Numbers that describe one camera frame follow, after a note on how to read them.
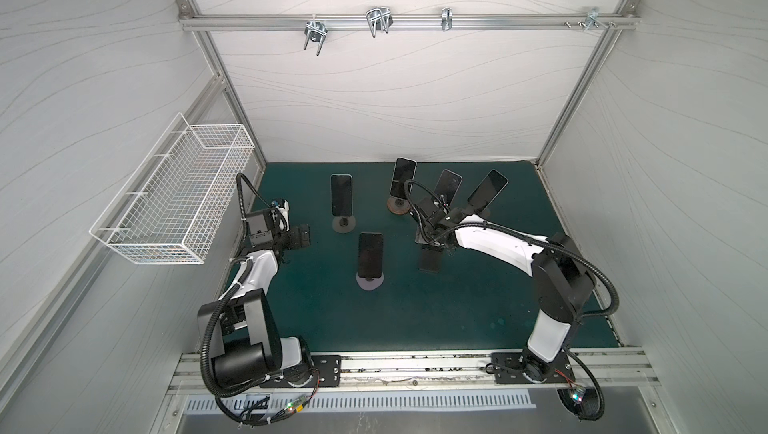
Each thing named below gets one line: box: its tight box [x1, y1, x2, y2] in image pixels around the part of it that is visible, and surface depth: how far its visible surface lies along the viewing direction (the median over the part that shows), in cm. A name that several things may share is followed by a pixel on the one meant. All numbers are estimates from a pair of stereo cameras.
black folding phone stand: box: [417, 247, 443, 273], surface depth 95 cm
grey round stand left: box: [332, 215, 356, 233], surface depth 105 cm
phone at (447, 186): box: [433, 169, 463, 207], surface depth 97 cm
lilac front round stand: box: [356, 272, 384, 291], surface depth 90 cm
